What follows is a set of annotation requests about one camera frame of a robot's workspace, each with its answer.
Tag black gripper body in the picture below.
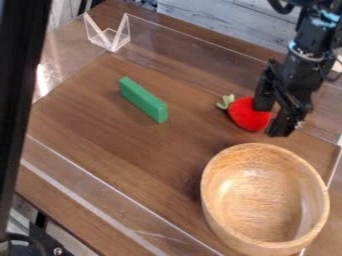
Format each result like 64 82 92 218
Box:
260 50 336 112

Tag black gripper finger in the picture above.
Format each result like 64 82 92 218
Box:
253 75 275 112
265 101 307 137

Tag red plush strawberry toy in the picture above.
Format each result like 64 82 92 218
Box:
214 94 271 132

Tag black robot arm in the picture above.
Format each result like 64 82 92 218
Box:
253 0 342 137

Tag wooden bowl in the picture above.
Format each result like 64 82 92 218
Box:
200 143 329 256

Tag green rectangular block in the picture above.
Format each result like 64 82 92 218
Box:
118 77 168 123

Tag clear acrylic tray walls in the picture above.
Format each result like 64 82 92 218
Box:
17 12 342 256

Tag black clamp with screw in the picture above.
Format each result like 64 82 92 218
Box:
6 223 74 256

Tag clear acrylic corner bracket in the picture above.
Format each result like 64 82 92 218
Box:
82 13 130 52

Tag black vertical frame post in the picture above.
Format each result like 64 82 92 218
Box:
0 0 51 243

